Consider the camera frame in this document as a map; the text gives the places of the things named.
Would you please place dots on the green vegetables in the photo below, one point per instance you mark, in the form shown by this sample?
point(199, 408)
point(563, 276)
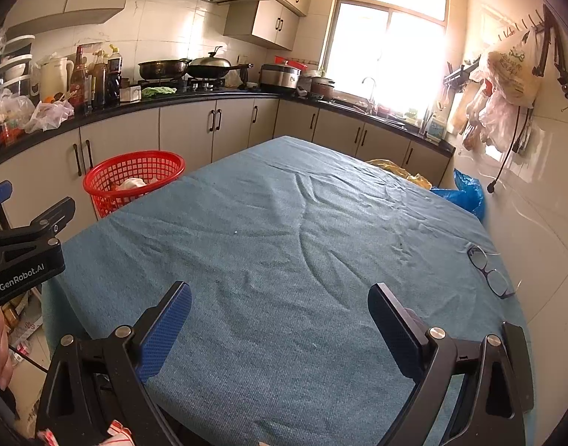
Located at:
point(158, 92)

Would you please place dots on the clear hanging plastic bags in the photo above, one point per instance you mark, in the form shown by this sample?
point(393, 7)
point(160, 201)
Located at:
point(492, 116)

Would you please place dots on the wall mounted metal rack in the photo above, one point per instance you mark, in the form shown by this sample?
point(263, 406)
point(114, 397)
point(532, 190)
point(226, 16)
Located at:
point(460, 72)

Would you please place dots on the yellow plastic bag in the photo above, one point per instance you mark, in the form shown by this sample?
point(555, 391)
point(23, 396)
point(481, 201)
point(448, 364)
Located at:
point(395, 167)

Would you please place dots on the steel rice cooker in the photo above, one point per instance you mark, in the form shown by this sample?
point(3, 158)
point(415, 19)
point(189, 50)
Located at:
point(279, 79)

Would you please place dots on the red white patterned cloth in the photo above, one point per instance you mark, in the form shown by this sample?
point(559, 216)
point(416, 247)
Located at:
point(116, 434)

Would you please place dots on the red plastic basin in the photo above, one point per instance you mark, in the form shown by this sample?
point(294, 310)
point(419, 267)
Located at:
point(291, 62)

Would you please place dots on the black kitchen countertop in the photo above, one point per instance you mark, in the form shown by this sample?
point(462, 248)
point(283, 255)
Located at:
point(195, 96)

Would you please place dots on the blue tablecloth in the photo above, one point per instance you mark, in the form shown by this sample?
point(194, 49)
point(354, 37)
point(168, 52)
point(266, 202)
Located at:
point(274, 223)

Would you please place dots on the small white box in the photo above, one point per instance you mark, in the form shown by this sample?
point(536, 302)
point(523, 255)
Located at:
point(130, 94)

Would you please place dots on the clear plastic bag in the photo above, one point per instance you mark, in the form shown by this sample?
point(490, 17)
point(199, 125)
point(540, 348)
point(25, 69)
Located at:
point(49, 116)
point(7, 111)

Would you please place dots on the blue plastic bag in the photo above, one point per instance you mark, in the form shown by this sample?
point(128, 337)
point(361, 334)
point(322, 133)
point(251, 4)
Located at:
point(465, 193)

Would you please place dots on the gas stove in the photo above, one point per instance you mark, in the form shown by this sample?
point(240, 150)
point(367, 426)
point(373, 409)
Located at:
point(202, 86)

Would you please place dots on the dark cooking pot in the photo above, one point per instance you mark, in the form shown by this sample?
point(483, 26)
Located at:
point(322, 88)

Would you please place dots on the dark sauce bottle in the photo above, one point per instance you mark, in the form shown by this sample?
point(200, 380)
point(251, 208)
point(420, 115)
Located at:
point(79, 83)
point(114, 79)
point(98, 83)

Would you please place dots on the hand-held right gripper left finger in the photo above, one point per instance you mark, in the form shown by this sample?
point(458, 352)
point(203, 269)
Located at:
point(165, 330)

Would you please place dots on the black wall hook rack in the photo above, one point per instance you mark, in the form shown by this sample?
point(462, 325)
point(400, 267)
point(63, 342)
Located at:
point(555, 55)

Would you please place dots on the white green container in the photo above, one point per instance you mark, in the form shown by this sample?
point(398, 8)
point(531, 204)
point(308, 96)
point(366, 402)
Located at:
point(435, 129)

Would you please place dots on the kitchen window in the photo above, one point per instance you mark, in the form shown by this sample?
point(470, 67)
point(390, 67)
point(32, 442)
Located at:
point(404, 46)

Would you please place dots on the white dish rack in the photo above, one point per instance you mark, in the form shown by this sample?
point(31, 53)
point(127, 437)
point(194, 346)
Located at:
point(14, 65)

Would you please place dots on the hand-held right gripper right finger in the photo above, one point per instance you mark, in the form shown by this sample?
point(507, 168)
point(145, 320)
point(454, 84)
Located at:
point(395, 330)

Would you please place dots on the red mesh basket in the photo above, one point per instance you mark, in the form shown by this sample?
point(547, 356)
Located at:
point(107, 202)

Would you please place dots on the beige electric kettle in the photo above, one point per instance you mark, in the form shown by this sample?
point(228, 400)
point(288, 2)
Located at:
point(54, 81)

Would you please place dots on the white cloth wad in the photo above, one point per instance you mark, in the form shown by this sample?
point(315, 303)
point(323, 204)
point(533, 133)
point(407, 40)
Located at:
point(130, 183)

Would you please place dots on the purple framed glasses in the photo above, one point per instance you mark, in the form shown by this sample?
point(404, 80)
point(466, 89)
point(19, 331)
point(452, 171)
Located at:
point(486, 270)

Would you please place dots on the black smartphone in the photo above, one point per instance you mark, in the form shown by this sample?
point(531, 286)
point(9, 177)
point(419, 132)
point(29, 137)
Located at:
point(518, 362)

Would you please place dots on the chrome faucet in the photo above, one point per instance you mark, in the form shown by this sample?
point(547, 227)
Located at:
point(373, 93)

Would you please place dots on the beige lower kitchen cabinets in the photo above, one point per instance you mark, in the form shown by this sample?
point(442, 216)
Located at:
point(186, 130)

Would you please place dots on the beige hanging bag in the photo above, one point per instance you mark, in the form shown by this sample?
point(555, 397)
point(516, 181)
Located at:
point(513, 72)

